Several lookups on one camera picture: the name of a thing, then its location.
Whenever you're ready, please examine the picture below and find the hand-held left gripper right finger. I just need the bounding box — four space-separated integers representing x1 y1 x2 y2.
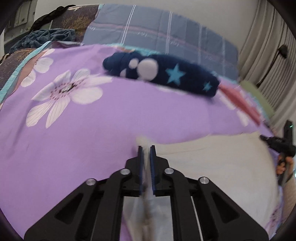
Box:
149 145 270 241

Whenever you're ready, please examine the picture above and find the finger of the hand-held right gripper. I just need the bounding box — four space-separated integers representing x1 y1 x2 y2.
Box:
259 135 281 149

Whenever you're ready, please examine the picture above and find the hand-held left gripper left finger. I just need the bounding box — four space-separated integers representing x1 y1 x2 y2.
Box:
24 146 145 241

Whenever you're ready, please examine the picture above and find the beige long-sleeve shirt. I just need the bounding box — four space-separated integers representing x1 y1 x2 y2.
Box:
120 132 281 241

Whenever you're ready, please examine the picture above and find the person's right hand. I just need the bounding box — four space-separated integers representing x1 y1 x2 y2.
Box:
276 154 294 176

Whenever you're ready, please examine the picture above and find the green pillow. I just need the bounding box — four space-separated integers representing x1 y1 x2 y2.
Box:
239 80 275 118

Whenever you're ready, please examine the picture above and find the pink folded garment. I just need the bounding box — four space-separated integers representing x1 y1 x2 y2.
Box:
218 83 263 126

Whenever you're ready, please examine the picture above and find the purple floral bed sheet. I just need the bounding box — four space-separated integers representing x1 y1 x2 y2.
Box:
0 43 287 241

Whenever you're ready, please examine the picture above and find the black floor lamp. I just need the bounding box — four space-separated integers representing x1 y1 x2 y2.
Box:
255 44 288 87

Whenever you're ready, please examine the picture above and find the navy star-print fleece garment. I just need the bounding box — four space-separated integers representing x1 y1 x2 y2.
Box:
102 50 220 99

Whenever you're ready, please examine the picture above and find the grey pleated curtain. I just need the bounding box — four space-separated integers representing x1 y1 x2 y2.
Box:
238 0 296 130

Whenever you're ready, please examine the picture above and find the blue plaid pillow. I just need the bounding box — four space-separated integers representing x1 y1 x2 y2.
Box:
81 3 239 81

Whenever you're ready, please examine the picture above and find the dark teal fleece blanket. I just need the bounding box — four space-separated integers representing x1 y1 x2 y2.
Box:
9 28 77 55

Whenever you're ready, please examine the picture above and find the brown tree-print quilt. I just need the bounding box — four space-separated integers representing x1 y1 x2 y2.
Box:
0 3 100 105

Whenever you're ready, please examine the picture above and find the black garment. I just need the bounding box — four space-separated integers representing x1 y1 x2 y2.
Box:
32 5 75 30

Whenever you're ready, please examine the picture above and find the arched wall niche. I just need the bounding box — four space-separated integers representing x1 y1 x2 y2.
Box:
3 0 38 45

